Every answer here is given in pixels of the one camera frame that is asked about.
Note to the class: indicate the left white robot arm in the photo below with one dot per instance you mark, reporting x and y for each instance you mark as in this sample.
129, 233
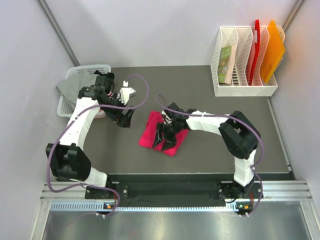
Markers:
66, 156

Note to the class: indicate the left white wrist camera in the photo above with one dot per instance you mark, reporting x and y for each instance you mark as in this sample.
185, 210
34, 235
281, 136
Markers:
125, 93

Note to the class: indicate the white file organizer rack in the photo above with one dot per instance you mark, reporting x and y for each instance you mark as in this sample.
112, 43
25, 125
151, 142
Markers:
245, 80

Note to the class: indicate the black t shirt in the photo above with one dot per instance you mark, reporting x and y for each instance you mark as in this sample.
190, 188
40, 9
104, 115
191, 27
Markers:
104, 79

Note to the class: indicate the magenta t shirt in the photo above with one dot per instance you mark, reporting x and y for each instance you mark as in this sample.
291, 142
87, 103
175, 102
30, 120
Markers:
149, 134

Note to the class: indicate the green book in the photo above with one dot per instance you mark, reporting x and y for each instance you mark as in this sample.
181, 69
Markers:
224, 71

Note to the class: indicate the white laundry basket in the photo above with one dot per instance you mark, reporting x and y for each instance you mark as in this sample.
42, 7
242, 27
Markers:
64, 109

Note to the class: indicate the orange folder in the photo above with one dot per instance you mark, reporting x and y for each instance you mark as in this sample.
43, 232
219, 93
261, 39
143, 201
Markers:
273, 54

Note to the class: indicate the grey t shirt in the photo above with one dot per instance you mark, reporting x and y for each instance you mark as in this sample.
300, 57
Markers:
70, 87

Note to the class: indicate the aluminium frame rail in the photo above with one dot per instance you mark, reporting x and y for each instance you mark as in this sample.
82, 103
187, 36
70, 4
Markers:
286, 208

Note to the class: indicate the red folder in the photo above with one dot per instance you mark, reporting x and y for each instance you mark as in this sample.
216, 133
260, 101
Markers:
254, 52

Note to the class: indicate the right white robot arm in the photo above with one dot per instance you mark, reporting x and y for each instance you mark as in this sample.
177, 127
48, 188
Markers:
237, 132

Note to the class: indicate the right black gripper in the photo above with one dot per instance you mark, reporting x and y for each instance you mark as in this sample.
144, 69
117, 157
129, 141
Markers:
159, 129

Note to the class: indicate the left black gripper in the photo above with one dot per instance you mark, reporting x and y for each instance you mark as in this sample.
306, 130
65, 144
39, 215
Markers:
124, 120

